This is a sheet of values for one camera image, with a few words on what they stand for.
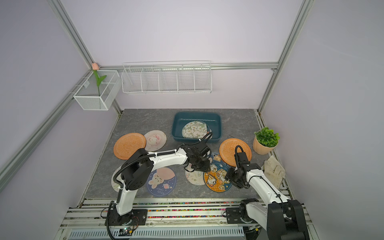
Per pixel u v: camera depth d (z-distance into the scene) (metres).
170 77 1.07
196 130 1.08
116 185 0.85
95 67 0.89
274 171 0.88
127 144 1.02
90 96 0.77
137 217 0.74
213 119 1.14
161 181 0.85
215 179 0.86
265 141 0.87
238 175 0.64
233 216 0.74
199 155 0.72
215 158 0.94
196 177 0.87
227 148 0.99
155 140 1.03
